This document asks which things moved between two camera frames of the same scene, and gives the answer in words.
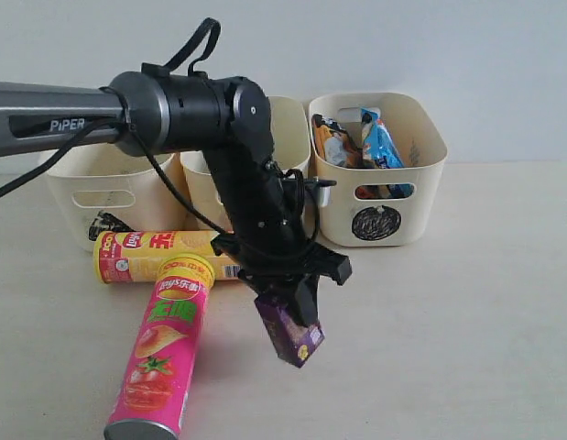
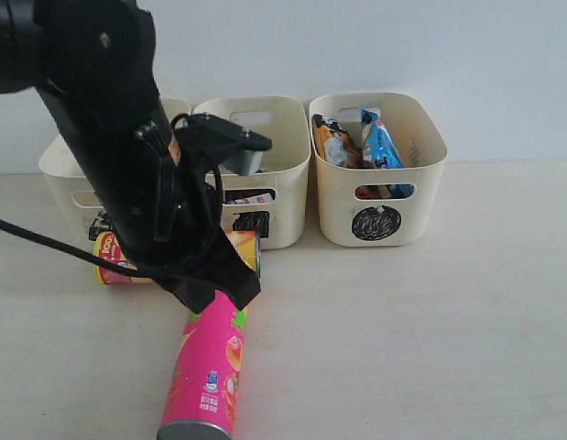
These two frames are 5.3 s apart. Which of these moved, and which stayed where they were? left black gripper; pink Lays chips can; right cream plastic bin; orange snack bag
Moved: left black gripper; pink Lays chips can
Stayed: right cream plastic bin; orange snack bag
